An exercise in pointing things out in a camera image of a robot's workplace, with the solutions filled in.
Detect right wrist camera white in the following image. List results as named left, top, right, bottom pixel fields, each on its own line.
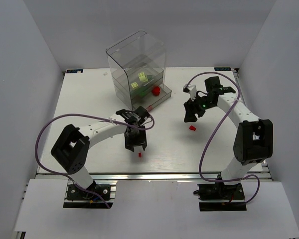
left=183, top=84, right=197, bottom=101

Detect grey drawer trays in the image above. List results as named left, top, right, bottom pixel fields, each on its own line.
left=111, top=66, right=172, bottom=111

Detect purple cable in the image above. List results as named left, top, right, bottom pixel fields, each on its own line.
left=183, top=71, right=260, bottom=205
left=34, top=113, right=156, bottom=209

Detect left blue label sticker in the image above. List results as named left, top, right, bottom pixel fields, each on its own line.
left=66, top=69, right=83, bottom=74

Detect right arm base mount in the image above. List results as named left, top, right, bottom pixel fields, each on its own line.
left=193, top=183, right=247, bottom=212

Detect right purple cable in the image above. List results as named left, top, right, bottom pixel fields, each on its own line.
left=183, top=71, right=260, bottom=205

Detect yellow lego brick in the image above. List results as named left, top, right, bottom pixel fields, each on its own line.
left=131, top=82, right=139, bottom=89
left=138, top=72, right=148, bottom=83

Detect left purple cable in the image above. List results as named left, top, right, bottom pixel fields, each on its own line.
left=34, top=113, right=156, bottom=209

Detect right blue label sticker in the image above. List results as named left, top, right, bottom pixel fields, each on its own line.
left=214, top=67, right=232, bottom=71

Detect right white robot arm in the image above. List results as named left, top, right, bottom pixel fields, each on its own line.
left=183, top=77, right=273, bottom=185

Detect red white green lego stack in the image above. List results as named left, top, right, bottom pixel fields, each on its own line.
left=151, top=86, right=160, bottom=96

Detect blue label sticker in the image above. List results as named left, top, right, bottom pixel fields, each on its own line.
left=214, top=67, right=232, bottom=71
left=66, top=69, right=83, bottom=74

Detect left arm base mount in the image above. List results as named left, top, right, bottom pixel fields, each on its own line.
left=63, top=180, right=117, bottom=209

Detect clear acrylic cover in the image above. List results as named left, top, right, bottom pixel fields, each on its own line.
left=105, top=30, right=166, bottom=114

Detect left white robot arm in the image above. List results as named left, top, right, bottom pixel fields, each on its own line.
left=51, top=107, right=150, bottom=192

